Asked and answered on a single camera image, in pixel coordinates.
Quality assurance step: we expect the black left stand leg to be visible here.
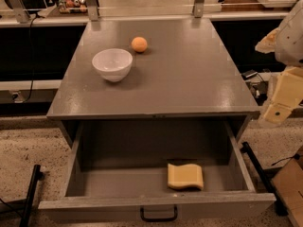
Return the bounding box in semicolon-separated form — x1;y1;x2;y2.
19;165;43;227

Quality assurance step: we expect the black hanging cable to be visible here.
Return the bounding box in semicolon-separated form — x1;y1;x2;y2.
22;13;39;104

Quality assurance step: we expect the metal middle frame post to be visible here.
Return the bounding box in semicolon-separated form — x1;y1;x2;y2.
86;0;98;21

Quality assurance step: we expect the metal right frame post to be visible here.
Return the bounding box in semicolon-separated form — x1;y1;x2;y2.
192;0;205;18

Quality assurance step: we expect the white ceramic bowl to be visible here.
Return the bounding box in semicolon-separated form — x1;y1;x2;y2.
92;48;133;82

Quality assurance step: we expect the black stand leg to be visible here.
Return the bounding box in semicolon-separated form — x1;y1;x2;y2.
19;165;43;227
241;142;288;217

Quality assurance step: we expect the grey open top drawer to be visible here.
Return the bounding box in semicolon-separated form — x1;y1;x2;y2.
39;118;275;222

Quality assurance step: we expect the metal left frame post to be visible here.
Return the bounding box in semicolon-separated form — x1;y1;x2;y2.
9;0;30;24

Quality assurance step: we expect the black drawer handle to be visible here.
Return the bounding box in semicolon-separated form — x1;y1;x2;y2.
140;205;178;222

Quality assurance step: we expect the yellow sponge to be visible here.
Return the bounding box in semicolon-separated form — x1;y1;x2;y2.
168;164;204;190

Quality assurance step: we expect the brown cardboard box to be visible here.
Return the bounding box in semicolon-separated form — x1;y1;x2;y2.
273;147;303;227

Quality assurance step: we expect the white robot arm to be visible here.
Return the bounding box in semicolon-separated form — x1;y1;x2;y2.
255;0;303;127

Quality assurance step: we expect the small black power adapter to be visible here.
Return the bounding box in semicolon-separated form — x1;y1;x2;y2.
241;70;258;79

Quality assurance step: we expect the black right stand leg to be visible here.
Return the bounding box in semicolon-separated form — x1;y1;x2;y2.
241;142;288;217

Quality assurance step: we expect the orange ball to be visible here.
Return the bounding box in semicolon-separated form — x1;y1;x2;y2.
131;37;148;53

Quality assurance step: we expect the grey cabinet counter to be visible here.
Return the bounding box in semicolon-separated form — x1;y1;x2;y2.
47;18;259;148

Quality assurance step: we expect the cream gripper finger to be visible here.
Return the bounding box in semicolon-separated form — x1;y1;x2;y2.
258;102;293;127
255;28;279;54

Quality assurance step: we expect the metal frame post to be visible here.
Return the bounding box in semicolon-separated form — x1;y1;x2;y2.
9;0;30;24
86;0;98;21
192;0;205;18

